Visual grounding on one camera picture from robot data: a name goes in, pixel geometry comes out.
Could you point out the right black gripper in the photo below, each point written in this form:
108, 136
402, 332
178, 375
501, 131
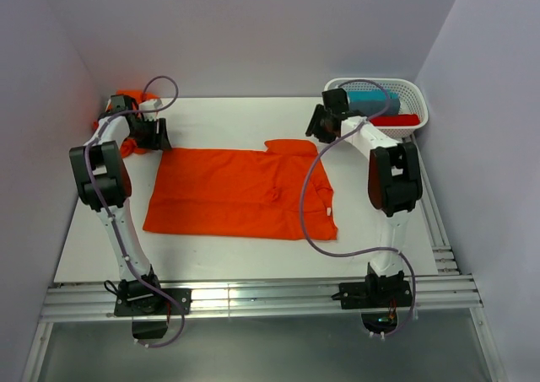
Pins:
314, 126

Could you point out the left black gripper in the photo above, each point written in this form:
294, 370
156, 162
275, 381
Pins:
158, 141

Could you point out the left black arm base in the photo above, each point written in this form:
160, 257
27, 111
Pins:
150, 311

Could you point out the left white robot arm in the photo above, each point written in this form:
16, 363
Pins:
104, 185

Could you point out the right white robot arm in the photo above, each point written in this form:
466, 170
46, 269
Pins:
394, 183

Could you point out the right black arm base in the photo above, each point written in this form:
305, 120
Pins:
378, 308

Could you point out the crumpled orange t-shirt pile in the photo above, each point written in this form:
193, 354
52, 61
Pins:
118, 130

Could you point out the teal rolled t-shirt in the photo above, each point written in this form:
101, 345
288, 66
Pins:
357, 98

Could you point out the grey rolled t-shirt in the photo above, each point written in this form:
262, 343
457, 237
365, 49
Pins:
383, 110

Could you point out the red rolled t-shirt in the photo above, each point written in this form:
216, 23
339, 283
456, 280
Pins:
396, 120

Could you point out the white plastic basket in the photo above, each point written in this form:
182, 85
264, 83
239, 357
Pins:
411, 98

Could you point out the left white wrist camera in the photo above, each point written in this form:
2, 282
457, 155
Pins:
151, 105

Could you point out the aluminium rail frame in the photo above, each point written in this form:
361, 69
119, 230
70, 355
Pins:
449, 289

